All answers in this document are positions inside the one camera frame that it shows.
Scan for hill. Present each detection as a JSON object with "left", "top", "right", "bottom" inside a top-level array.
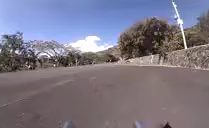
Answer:
[{"left": 95, "top": 45, "right": 123, "bottom": 62}]

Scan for grey asphalt road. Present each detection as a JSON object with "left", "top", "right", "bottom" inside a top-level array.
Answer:
[{"left": 0, "top": 63, "right": 209, "bottom": 128}]

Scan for stone wall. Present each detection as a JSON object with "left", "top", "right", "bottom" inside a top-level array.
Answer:
[{"left": 121, "top": 42, "right": 209, "bottom": 72}]

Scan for white pole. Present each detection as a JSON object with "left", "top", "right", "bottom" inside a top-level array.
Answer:
[{"left": 171, "top": 0, "right": 189, "bottom": 50}]

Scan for robot's own part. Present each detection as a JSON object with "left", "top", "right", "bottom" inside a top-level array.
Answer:
[
  {"left": 62, "top": 120, "right": 76, "bottom": 128},
  {"left": 134, "top": 120, "right": 154, "bottom": 128}
]

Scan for row of trees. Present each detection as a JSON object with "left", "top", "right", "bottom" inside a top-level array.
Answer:
[{"left": 0, "top": 31, "right": 120, "bottom": 74}]

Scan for trees behind stone wall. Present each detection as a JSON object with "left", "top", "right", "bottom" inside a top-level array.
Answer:
[{"left": 117, "top": 9, "right": 209, "bottom": 60}]

